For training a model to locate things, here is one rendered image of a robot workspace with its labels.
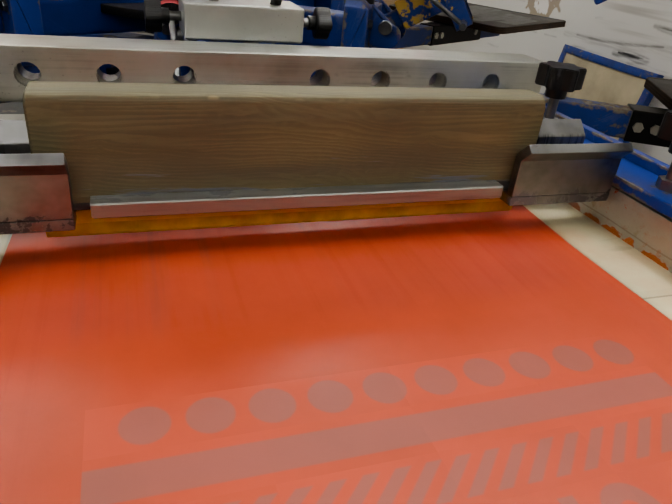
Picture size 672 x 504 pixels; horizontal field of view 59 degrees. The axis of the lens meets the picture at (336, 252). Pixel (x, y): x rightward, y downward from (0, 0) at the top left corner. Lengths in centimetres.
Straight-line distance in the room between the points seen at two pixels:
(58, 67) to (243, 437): 42
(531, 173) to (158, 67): 35
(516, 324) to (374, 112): 17
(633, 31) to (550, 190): 258
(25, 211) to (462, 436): 28
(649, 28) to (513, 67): 229
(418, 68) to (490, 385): 42
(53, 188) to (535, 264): 33
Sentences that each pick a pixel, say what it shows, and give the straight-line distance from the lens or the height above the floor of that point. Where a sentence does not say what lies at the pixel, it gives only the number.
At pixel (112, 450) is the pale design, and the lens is 28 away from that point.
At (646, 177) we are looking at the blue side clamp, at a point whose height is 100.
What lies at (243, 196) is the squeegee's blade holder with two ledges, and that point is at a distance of 40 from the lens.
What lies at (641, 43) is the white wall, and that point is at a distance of 302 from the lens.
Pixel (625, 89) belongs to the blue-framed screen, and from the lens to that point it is 297.
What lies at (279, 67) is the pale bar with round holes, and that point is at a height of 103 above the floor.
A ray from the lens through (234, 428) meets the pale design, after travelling 28.
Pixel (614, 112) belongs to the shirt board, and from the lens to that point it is 116.
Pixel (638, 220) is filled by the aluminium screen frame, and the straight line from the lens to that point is 53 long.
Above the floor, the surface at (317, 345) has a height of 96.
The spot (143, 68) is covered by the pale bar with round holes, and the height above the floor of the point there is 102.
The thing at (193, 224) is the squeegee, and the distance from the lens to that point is 43.
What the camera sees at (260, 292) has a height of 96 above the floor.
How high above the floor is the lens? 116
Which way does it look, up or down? 29 degrees down
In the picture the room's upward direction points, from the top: 6 degrees clockwise
